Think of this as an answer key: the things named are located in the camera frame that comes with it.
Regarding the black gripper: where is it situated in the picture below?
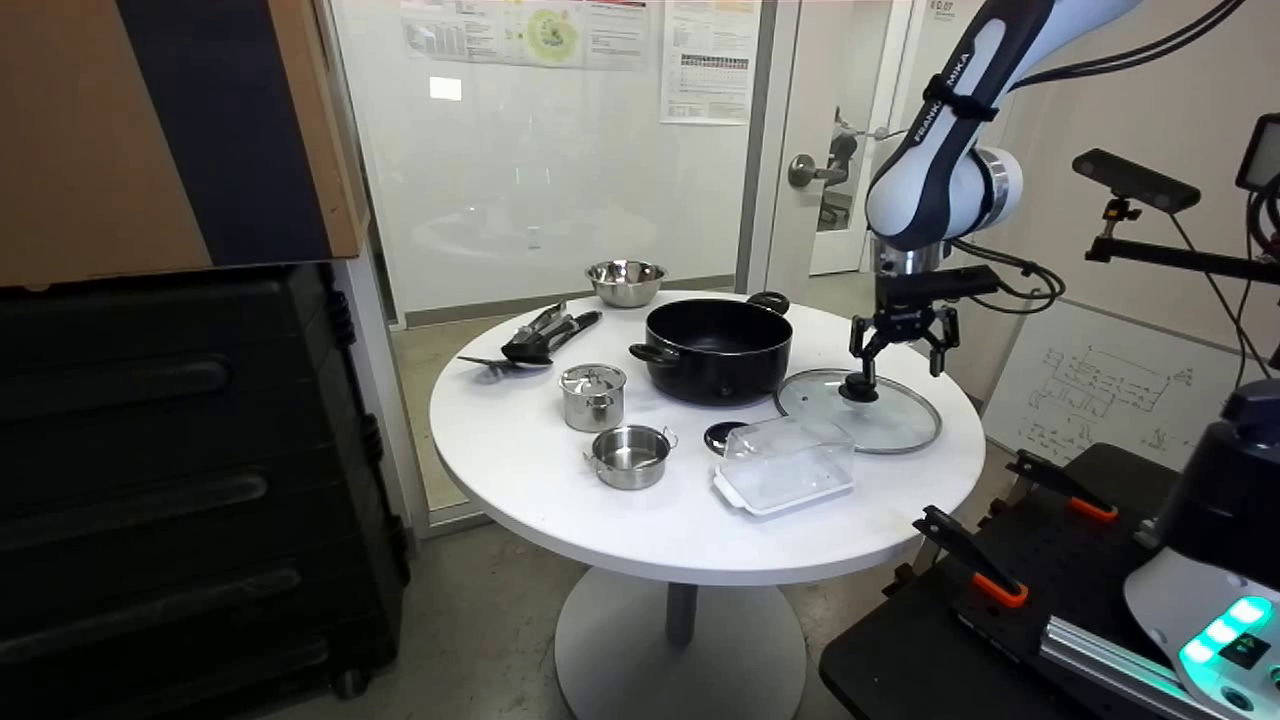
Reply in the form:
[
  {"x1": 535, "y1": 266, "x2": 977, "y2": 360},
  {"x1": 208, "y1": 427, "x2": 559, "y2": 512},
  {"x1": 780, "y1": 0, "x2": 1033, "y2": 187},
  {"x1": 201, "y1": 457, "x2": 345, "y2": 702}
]
[{"x1": 847, "y1": 286, "x2": 966, "y2": 399}]

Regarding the glass lid with black knob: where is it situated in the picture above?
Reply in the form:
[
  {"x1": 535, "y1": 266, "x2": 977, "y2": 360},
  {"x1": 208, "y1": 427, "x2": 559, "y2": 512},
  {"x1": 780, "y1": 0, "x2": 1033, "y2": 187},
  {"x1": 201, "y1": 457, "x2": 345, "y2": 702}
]
[{"x1": 771, "y1": 364, "x2": 947, "y2": 460}]

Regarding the black handled kitchen utensil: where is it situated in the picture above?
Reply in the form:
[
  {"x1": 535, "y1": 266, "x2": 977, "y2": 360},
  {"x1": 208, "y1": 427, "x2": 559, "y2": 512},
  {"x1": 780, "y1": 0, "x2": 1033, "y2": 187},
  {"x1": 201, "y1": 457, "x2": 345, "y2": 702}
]
[
  {"x1": 458, "y1": 307, "x2": 604, "y2": 378},
  {"x1": 498, "y1": 297, "x2": 578, "y2": 366}
]

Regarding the white text poster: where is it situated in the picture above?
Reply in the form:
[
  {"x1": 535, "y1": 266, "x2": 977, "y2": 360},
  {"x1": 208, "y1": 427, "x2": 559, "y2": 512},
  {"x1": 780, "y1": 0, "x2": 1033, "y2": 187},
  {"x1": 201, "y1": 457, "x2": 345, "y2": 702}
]
[{"x1": 660, "y1": 0, "x2": 761, "y2": 133}]

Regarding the aluminium rail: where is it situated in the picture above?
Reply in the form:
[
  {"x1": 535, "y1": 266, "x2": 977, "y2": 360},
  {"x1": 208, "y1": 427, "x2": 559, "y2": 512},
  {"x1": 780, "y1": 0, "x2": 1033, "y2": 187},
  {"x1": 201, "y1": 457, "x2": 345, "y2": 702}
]
[{"x1": 1038, "y1": 611, "x2": 1205, "y2": 720}]

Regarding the black perforated robot table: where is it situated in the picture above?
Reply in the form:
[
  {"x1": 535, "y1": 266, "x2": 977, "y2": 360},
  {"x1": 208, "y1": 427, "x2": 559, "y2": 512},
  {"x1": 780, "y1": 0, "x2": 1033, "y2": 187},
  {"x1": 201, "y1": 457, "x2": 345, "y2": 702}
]
[{"x1": 815, "y1": 438, "x2": 1280, "y2": 720}]

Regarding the large steel mixing bowl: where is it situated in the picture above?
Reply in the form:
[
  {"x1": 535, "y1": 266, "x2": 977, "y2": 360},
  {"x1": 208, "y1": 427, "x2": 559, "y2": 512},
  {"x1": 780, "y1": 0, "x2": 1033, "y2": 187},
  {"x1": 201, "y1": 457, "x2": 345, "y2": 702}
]
[{"x1": 584, "y1": 257, "x2": 671, "y2": 313}]

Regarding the clear plastic container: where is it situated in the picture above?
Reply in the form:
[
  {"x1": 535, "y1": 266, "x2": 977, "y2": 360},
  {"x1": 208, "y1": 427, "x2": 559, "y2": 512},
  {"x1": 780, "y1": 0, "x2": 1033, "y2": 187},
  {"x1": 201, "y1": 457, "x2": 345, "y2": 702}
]
[{"x1": 709, "y1": 411, "x2": 862, "y2": 525}]

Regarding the black box device on mount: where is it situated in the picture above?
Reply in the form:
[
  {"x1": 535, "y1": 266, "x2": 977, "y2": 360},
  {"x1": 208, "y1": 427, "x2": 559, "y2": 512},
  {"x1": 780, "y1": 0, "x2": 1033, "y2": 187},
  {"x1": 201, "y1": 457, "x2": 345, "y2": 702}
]
[{"x1": 1237, "y1": 113, "x2": 1280, "y2": 200}]

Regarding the poster with green circle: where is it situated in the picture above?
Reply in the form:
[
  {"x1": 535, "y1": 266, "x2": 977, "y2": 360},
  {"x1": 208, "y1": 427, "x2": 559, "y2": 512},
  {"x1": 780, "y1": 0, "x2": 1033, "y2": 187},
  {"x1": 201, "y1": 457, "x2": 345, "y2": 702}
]
[{"x1": 396, "y1": 0, "x2": 660, "y2": 76}]

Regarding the black equipment case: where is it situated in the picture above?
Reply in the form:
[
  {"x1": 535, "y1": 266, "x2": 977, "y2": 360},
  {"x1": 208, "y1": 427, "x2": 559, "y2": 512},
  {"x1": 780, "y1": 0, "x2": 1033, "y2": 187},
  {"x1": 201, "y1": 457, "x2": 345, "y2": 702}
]
[{"x1": 0, "y1": 259, "x2": 416, "y2": 720}]

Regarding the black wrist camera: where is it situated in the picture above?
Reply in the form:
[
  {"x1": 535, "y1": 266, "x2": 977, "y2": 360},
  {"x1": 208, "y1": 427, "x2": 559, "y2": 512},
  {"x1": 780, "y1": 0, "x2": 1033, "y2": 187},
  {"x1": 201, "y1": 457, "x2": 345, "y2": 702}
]
[{"x1": 873, "y1": 263, "x2": 1005, "y2": 302}]

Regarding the small sign on door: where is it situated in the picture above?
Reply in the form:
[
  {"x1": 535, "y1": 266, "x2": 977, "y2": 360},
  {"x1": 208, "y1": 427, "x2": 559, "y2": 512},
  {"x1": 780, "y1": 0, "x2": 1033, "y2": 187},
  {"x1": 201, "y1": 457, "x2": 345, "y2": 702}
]
[{"x1": 813, "y1": 187, "x2": 862, "y2": 237}]

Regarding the glass office door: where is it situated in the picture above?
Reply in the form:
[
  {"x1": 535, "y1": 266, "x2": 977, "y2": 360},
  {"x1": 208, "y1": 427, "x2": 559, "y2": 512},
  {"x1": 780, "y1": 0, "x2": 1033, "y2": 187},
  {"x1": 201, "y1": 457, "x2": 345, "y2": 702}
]
[{"x1": 757, "y1": 0, "x2": 927, "y2": 307}]

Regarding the orange handled black clamp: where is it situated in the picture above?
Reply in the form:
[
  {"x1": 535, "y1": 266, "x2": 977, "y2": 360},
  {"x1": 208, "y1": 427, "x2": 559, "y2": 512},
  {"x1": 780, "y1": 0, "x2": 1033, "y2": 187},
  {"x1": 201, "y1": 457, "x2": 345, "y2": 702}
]
[
  {"x1": 913, "y1": 500, "x2": 1038, "y2": 621},
  {"x1": 1005, "y1": 449, "x2": 1126, "y2": 528}
]

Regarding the white table pedestal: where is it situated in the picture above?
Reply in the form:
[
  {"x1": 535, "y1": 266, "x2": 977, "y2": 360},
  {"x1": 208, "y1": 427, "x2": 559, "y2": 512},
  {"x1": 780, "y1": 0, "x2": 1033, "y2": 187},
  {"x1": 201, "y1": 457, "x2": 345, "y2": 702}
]
[{"x1": 551, "y1": 562, "x2": 813, "y2": 720}]

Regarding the whiteboard with drawing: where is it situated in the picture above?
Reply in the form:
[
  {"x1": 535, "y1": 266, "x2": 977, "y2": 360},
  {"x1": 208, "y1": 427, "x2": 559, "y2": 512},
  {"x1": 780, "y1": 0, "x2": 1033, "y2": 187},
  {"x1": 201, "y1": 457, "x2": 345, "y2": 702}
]
[{"x1": 982, "y1": 286, "x2": 1252, "y2": 476}]

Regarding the black camera on stand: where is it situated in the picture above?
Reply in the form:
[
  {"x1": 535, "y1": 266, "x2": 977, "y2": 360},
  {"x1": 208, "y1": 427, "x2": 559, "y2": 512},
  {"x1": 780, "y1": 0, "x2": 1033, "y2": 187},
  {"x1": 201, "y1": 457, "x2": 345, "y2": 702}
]
[{"x1": 1068, "y1": 143, "x2": 1205, "y2": 220}]

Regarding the small steel bowl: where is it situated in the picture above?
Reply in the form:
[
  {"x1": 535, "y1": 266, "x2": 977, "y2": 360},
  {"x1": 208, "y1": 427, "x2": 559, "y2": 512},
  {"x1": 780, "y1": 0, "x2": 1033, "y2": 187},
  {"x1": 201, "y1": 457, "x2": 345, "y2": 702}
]
[{"x1": 584, "y1": 421, "x2": 675, "y2": 494}]

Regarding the small round steel lid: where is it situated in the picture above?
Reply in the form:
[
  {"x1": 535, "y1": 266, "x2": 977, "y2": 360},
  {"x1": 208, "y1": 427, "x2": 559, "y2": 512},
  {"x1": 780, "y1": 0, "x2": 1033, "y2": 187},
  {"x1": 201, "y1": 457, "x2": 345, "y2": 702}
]
[{"x1": 700, "y1": 416, "x2": 761, "y2": 460}]

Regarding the metal door handle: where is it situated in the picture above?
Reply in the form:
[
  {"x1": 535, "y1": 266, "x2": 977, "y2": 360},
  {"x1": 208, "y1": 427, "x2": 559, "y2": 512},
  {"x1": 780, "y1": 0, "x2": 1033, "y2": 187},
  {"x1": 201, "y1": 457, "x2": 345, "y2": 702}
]
[{"x1": 784, "y1": 129, "x2": 866, "y2": 195}]

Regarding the black cooking pot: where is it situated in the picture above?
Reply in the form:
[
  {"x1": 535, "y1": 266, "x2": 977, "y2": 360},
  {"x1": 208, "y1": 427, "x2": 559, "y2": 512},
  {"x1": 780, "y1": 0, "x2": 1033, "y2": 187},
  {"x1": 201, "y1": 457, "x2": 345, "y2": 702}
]
[{"x1": 625, "y1": 286, "x2": 796, "y2": 399}]

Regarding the steel cup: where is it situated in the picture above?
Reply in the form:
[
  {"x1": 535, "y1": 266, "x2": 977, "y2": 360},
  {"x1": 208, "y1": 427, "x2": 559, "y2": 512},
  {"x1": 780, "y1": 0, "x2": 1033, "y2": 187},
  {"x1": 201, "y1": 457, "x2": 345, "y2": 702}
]
[{"x1": 557, "y1": 360, "x2": 633, "y2": 434}]

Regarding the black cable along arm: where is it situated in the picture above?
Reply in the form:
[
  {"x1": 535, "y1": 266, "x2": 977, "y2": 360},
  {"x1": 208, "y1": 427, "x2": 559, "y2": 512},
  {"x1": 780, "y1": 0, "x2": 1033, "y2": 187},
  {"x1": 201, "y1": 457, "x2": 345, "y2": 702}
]
[{"x1": 1007, "y1": 0, "x2": 1252, "y2": 90}]

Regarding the cardboard box with dark stripe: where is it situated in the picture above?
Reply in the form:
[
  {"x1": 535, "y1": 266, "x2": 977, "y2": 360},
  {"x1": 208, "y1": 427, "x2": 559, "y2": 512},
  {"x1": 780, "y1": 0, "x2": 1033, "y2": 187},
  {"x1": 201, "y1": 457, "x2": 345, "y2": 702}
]
[{"x1": 0, "y1": 0, "x2": 371, "y2": 290}]

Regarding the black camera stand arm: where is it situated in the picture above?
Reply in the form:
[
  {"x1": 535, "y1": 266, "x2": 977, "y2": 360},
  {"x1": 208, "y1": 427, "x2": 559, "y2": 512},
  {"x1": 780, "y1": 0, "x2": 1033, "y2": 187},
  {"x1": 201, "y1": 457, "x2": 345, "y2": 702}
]
[{"x1": 1084, "y1": 192, "x2": 1280, "y2": 286}]

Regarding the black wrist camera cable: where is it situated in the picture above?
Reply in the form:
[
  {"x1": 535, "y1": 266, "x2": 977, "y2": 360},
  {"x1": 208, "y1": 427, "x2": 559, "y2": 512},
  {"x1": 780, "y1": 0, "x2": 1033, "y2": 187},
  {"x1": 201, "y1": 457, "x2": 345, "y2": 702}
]
[{"x1": 954, "y1": 237, "x2": 1072, "y2": 318}]

